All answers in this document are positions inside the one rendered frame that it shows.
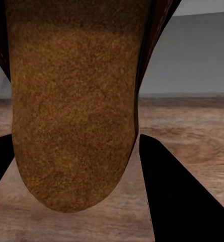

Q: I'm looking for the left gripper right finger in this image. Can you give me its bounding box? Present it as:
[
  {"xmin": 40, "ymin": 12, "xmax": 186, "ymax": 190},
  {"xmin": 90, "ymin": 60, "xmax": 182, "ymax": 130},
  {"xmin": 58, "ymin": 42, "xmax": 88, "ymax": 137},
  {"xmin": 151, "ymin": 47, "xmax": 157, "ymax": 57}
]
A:
[{"xmin": 139, "ymin": 134, "xmax": 224, "ymax": 242}]

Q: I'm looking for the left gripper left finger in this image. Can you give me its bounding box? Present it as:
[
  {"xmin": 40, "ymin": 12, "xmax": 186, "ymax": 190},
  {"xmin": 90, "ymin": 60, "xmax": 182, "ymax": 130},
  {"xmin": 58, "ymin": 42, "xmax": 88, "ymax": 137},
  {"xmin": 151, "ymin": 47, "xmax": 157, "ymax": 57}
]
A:
[{"xmin": 0, "ymin": 134, "xmax": 15, "ymax": 180}]

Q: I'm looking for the sandal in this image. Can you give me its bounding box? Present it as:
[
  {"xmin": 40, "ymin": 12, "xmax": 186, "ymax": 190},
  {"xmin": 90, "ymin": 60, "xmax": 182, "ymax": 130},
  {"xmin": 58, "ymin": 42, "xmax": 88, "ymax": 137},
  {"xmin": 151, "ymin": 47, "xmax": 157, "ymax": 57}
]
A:
[{"xmin": 0, "ymin": 0, "xmax": 182, "ymax": 213}]

